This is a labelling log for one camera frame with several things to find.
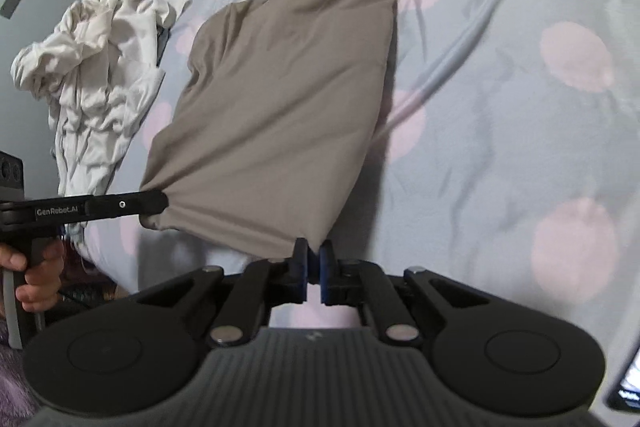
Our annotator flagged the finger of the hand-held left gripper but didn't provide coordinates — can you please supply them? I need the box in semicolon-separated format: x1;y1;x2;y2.
0;189;169;227

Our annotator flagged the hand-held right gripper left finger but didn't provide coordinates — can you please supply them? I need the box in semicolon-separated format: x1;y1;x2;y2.
102;237;311;348

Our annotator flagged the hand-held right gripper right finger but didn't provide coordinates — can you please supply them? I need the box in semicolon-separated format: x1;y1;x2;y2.
319;239;523;348

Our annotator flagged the taupe shirt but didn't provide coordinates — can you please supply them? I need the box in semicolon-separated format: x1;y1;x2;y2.
137;0;399;260

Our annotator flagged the person's left forearm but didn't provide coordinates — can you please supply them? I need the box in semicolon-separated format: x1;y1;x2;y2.
0;297;46;415

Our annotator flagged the person's left hand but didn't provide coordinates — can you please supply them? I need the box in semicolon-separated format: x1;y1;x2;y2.
0;238;66;314

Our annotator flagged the white crumpled garment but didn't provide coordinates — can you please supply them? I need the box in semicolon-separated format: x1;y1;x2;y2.
11;0;193;198

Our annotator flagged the polka dot bed sheet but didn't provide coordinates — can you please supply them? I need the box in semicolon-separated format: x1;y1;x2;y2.
80;0;640;408

